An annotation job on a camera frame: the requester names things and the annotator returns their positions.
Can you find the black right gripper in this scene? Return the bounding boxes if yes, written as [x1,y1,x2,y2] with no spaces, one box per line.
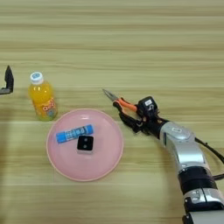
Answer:
[118,112,170,138]

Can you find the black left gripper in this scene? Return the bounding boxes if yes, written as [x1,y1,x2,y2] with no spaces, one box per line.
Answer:
[0,65,15,95]

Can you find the black square block white base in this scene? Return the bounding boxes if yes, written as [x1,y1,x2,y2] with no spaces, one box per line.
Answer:
[76,134,95,155]

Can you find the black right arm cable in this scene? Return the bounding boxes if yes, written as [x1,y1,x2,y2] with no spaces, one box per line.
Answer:
[194,136,224,180]

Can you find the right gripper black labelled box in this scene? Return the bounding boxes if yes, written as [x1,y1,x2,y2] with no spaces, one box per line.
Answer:
[136,95,160,119]

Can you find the pink round plate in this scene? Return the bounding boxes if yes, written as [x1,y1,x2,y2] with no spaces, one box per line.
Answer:
[45,108,124,182]

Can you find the orange black needle-nose pliers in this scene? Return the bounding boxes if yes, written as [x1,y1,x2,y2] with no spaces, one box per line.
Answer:
[101,88,138,116]

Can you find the blue wrapped packet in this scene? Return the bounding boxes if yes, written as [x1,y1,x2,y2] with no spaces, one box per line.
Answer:
[55,124,95,144]

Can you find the orange juice bottle white cap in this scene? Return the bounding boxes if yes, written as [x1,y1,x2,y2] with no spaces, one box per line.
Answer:
[28,71,59,122]

